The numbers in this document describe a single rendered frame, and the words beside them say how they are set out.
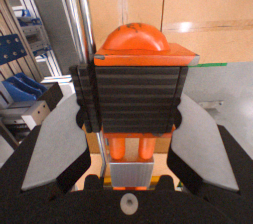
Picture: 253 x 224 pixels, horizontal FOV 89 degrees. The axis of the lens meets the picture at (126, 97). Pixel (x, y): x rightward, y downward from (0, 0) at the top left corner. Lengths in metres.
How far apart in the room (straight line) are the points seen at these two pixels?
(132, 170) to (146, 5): 0.72
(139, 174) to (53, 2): 1.17
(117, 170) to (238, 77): 1.79
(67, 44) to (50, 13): 0.22
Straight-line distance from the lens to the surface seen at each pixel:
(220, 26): 0.92
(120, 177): 0.22
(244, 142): 1.66
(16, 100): 0.65
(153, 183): 0.57
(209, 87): 1.77
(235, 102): 2.09
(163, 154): 0.45
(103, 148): 0.16
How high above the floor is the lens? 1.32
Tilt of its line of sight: 58 degrees down
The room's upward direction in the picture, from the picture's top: 180 degrees clockwise
